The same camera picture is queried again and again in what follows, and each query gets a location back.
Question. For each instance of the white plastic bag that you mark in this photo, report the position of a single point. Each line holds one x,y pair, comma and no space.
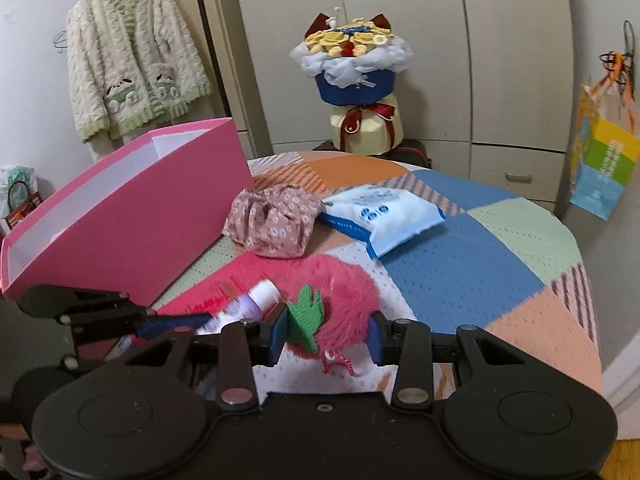
17,180

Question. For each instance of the floral fabric pouch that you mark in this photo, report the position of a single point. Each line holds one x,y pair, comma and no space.
270,225

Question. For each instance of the patchwork tablecloth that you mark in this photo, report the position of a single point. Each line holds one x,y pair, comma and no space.
450,270

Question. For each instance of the beige wardrobe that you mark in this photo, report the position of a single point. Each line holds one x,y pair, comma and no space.
450,60

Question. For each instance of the pink cardboard box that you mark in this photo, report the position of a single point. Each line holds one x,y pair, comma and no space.
150,210

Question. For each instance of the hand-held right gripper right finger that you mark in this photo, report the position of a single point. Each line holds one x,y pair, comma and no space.
375,337

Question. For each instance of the black clothes rack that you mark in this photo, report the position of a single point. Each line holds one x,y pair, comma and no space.
207,40

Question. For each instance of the purple bottle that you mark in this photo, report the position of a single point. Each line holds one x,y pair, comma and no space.
250,300

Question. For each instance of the yellow flower bouquet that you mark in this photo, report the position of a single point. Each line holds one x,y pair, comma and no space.
355,87

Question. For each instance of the blue wet wipes pack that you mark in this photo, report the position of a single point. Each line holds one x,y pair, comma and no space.
395,215

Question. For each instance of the colourful gift bag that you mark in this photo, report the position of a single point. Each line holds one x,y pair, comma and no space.
605,160

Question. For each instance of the red fluffy strawberry pouch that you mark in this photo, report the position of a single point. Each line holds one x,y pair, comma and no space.
345,300

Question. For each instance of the cream fluffy cardigan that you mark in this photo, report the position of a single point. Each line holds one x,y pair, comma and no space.
135,50

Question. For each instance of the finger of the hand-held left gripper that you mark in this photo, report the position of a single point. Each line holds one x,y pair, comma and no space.
170,324

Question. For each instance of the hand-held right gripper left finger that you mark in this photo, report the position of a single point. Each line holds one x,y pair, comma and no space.
277,332

